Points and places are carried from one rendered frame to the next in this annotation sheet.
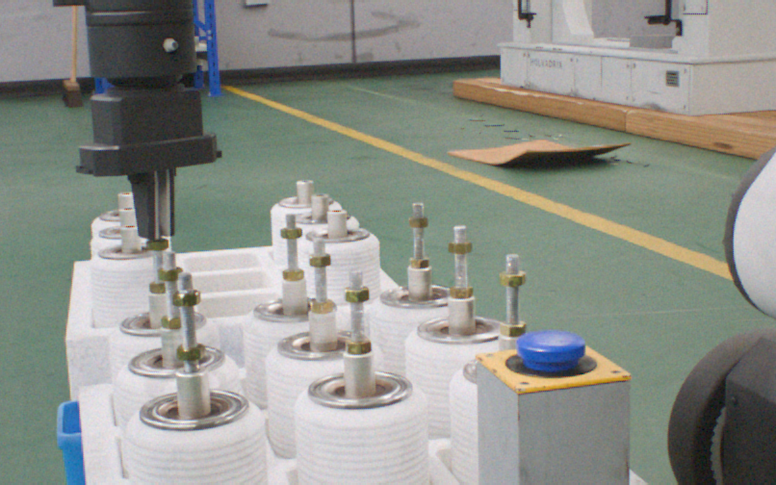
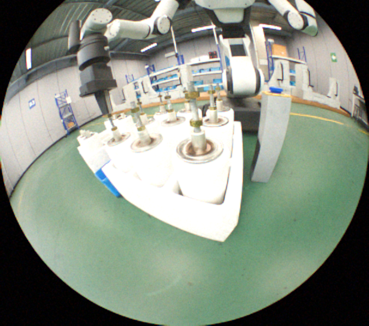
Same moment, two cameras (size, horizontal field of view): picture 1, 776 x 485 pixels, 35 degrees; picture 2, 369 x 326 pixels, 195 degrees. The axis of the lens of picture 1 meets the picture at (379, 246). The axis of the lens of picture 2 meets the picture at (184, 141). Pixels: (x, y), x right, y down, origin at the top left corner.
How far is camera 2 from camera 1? 0.78 m
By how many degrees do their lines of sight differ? 45
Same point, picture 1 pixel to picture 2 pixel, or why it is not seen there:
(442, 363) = not seen: hidden behind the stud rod
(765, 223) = (239, 75)
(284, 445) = not seen: hidden behind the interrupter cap
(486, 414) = (274, 106)
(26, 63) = (60, 135)
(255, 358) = not seen: hidden behind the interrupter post
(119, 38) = (91, 46)
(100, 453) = (136, 184)
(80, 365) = (92, 163)
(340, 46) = (88, 118)
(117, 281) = (90, 142)
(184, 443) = (226, 158)
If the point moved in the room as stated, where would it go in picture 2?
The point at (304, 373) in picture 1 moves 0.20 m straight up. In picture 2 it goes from (182, 127) to (166, 47)
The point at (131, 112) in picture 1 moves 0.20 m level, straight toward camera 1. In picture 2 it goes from (96, 69) to (164, 9)
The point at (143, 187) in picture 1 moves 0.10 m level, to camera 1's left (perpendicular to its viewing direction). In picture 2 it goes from (101, 96) to (64, 114)
